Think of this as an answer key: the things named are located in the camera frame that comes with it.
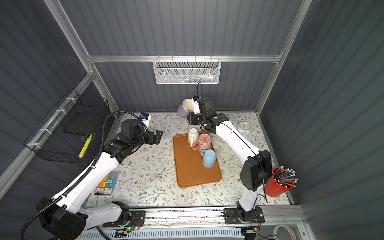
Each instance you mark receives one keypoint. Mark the black wire basket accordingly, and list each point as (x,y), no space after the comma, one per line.
(63,135)

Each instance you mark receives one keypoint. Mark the light blue mug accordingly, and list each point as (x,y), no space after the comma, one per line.
(209,158)

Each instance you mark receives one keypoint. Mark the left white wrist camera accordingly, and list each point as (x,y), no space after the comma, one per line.
(145,118)

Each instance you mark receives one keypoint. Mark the orange plastic tray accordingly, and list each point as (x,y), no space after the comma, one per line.
(189,165)

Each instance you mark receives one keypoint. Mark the tape roll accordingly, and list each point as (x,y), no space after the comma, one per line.
(284,232)

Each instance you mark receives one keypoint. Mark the white wire basket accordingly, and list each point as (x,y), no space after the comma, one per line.
(183,72)

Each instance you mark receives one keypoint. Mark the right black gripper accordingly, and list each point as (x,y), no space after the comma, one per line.
(191,119)

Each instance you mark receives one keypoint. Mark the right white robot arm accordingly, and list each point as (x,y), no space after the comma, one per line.
(257,164)

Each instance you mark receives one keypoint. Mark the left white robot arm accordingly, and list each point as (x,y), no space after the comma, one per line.
(64,216)

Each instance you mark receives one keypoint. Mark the highlighter marker pack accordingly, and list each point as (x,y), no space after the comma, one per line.
(107,184)

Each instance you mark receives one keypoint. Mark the purple mug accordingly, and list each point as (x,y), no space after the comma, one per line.
(186,107)

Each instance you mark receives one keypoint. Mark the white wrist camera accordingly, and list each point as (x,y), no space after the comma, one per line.
(145,118)
(196,105)

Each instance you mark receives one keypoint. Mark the white mug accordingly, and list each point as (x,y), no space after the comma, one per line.
(193,136)

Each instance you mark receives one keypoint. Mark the pink mug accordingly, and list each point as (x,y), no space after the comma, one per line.
(204,142)

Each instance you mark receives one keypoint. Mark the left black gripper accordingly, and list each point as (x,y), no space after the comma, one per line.
(151,140)

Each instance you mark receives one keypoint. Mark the red pencil cup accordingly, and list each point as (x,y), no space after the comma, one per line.
(282,180)

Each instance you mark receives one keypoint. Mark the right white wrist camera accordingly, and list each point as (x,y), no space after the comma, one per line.
(196,105)

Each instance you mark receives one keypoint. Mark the white ribbed cable duct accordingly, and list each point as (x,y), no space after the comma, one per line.
(210,233)

